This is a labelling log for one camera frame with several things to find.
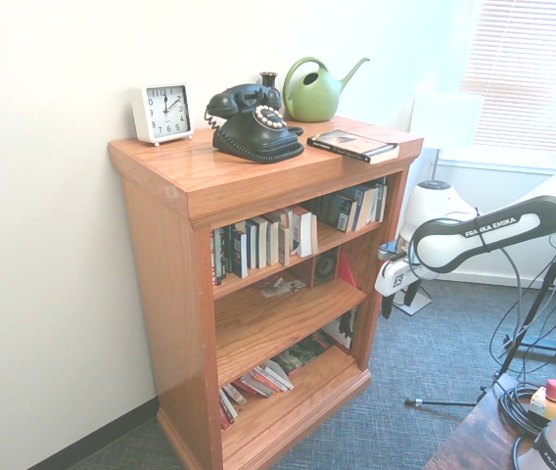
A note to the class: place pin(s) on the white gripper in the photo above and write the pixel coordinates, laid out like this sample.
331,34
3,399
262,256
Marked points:
395,276

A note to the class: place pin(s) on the black paperback Kundera book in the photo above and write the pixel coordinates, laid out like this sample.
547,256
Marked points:
351,143

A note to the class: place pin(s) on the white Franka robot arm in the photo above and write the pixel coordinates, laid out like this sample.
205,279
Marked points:
493,230

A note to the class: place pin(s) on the blue books on shelf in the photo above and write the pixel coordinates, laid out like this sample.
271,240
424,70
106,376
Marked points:
327,208

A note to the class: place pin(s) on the red folder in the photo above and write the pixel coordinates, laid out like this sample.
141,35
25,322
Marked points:
346,271

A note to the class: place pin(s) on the black white picture book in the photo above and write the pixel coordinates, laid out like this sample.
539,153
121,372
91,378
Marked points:
341,328

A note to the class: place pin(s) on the cream page paperback book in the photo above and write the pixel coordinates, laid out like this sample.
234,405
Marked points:
367,208

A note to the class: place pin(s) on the thin dark paperback book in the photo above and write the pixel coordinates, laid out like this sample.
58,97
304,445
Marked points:
382,201

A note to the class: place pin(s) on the blue book cream pages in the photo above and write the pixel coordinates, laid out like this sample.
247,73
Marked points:
346,213

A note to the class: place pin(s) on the dark flat magazine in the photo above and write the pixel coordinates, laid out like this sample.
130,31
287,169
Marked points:
302,355

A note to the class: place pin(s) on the thick white paperback book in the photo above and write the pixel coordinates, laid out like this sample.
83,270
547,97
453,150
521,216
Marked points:
305,232

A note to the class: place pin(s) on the loose paper cards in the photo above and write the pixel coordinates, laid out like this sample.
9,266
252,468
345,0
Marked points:
280,286

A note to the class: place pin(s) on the tan spine book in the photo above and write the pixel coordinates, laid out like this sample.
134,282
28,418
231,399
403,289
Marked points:
284,245

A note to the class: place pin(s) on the wooden oak bookshelf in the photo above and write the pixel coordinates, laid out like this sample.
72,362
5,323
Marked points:
258,323

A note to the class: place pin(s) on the white leaning paperback book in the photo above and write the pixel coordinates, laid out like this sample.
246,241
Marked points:
278,376

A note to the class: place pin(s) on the blue spine book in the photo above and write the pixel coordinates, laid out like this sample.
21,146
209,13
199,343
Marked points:
256,245

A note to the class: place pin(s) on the red leaning paperback book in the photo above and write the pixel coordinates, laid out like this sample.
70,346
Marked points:
258,384

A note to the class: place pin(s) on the black white spine book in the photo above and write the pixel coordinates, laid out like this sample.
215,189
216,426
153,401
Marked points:
240,249

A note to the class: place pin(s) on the yellow red emergency stop button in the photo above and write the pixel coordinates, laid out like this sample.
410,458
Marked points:
549,399

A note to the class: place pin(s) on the dark green spine book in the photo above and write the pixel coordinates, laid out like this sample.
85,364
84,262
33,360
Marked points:
224,254

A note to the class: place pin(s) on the red black spine book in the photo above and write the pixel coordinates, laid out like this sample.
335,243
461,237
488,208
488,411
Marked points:
214,259

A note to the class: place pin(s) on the red white small book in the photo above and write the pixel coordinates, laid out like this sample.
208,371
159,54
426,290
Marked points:
226,408

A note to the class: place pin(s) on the black vintage rotary telephone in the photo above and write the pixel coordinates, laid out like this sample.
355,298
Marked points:
253,137

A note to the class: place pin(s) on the green plastic watering can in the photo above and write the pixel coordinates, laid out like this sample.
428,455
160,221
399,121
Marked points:
312,98

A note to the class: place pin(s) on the small black vase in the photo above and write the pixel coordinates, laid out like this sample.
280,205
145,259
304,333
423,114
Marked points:
269,85

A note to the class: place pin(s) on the white window blinds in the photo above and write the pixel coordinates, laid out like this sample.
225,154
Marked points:
527,73

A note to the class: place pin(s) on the white square analog clock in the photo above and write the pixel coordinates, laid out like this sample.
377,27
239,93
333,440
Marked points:
165,112

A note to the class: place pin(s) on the black camera tripod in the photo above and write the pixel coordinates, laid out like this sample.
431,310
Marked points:
532,313

